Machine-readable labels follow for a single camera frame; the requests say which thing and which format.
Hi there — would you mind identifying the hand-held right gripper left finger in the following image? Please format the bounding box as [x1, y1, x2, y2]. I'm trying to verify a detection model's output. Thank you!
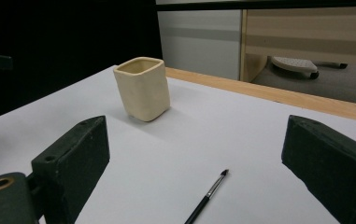
[30, 115, 111, 224]

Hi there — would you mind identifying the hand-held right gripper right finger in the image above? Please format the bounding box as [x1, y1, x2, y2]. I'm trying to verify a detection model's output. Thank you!
[280, 114, 356, 224]

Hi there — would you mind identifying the cream square ceramic cup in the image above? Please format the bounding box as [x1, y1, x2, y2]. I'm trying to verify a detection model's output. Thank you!
[113, 56, 171, 122]

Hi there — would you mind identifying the thin black makeup brush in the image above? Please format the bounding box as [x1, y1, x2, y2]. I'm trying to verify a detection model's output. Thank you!
[184, 168, 230, 224]

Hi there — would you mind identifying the white chair base with castor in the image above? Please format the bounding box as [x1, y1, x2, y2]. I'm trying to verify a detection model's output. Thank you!
[270, 55, 349, 80]

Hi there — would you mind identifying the light wooden desk panel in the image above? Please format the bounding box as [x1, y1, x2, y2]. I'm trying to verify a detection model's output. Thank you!
[239, 7, 356, 83]

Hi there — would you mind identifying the grey cabinet panel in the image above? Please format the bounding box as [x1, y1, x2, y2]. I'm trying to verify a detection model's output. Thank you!
[157, 9, 243, 81]

